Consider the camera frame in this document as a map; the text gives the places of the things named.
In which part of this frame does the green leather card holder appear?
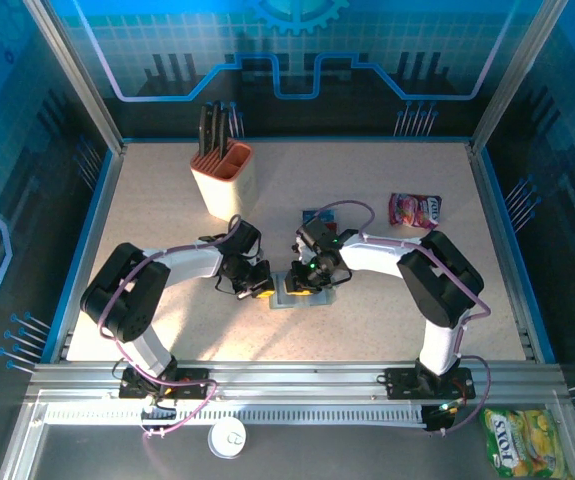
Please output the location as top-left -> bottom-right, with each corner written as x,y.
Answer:
269,271 -> 339,310

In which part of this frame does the clear acrylic card stand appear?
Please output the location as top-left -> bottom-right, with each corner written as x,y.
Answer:
300,209 -> 343,236

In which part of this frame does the blue VIP card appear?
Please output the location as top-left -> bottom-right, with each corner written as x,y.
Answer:
302,209 -> 337,225

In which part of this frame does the beige knife block orange top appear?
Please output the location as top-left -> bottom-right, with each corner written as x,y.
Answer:
189,139 -> 258,222

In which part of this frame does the purple candy bag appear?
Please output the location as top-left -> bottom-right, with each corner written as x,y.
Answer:
388,192 -> 443,230

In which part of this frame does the white round lid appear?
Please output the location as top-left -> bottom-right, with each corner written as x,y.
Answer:
207,418 -> 247,459

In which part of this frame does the black controller box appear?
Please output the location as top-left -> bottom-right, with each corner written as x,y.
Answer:
422,402 -> 461,432

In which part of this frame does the yellow green candy bag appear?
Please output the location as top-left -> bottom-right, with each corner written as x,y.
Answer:
481,408 -> 568,480

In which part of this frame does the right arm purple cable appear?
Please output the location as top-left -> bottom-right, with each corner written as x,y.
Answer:
296,200 -> 492,436

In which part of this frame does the aluminium mounting rail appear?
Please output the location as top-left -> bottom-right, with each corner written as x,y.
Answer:
26,359 -> 568,401

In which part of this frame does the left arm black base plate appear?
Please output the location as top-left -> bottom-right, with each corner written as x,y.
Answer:
118,367 -> 213,401

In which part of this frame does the white slotted cable duct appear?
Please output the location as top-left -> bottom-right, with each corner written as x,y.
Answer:
44,407 -> 428,426

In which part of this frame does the black knife handle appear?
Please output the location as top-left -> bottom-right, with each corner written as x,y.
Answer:
208,100 -> 221,161
197,103 -> 213,156
216,105 -> 231,160

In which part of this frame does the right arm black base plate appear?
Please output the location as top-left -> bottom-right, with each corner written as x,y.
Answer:
384,367 -> 477,401

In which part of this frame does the aluminium side rail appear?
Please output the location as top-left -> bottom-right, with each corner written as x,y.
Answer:
61,149 -> 127,361
468,144 -> 538,361

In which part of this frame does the aluminium frame post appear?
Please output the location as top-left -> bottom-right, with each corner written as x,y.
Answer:
21,0 -> 128,154
469,0 -> 571,154

